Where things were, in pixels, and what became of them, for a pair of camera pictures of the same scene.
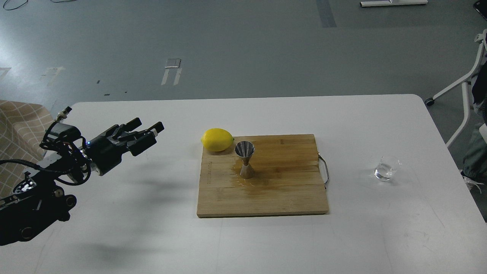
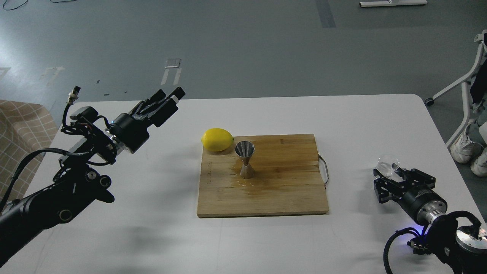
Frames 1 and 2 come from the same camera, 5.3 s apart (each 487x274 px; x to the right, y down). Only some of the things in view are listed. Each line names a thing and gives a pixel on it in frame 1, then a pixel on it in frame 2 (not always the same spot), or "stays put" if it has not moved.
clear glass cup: [387, 165] stays put
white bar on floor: [363, 4] stays put
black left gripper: [104, 153] -> [132, 133]
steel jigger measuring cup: [245, 149] stays put
